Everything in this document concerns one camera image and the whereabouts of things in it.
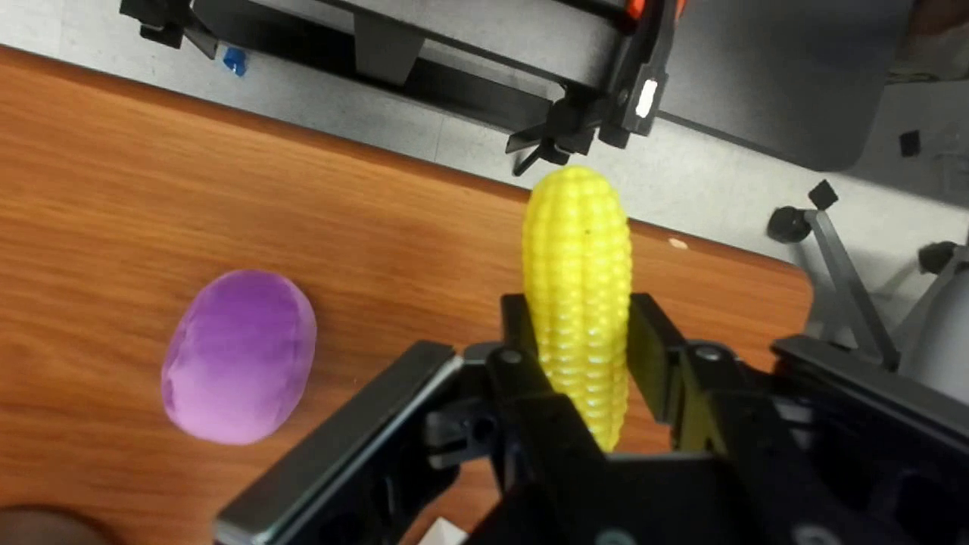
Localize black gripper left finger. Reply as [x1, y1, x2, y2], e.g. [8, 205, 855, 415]
[499, 293, 557, 399]

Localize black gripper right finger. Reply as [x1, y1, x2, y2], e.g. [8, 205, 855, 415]
[627, 293, 687, 423]

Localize yellow corn plush toy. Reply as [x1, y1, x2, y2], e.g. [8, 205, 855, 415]
[521, 167, 634, 450]

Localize purple plush toy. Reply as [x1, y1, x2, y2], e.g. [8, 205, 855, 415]
[162, 268, 318, 444]

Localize black chair base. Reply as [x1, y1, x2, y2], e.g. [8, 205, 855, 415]
[765, 183, 969, 373]

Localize black metal frame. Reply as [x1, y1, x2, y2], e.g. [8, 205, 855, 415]
[117, 0, 687, 169]

